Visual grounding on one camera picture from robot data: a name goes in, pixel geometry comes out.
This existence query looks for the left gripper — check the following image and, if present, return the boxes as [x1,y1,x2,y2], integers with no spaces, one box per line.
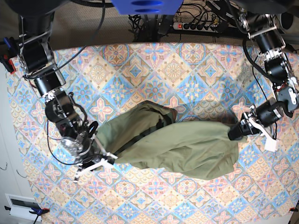
[228,98,283,152]

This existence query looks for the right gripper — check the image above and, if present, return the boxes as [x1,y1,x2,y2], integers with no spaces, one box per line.
[61,131,118,181]

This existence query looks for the green t-shirt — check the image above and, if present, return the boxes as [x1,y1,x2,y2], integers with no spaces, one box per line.
[96,101,246,180]

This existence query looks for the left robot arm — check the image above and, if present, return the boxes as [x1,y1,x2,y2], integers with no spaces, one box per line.
[228,9,299,152]

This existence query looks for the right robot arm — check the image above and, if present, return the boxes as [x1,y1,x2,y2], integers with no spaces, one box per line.
[0,0,117,181]

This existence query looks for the patterned tablecloth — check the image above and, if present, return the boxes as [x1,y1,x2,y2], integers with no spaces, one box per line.
[1,43,299,224]

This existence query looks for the blue clamp lower left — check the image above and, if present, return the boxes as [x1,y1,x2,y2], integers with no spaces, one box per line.
[4,206,50,224]

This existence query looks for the blue clamp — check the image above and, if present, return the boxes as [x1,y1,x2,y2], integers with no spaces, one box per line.
[4,206,50,224]
[0,37,17,74]

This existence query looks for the red clamp lower right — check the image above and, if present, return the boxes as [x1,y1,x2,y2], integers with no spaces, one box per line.
[289,207,299,212]

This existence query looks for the white power strip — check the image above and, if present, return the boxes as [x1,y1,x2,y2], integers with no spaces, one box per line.
[172,22,216,32]

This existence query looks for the blue clamp upper left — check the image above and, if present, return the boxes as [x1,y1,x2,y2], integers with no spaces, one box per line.
[0,37,17,74]

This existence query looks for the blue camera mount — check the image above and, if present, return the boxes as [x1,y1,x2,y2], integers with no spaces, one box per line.
[111,0,183,15]

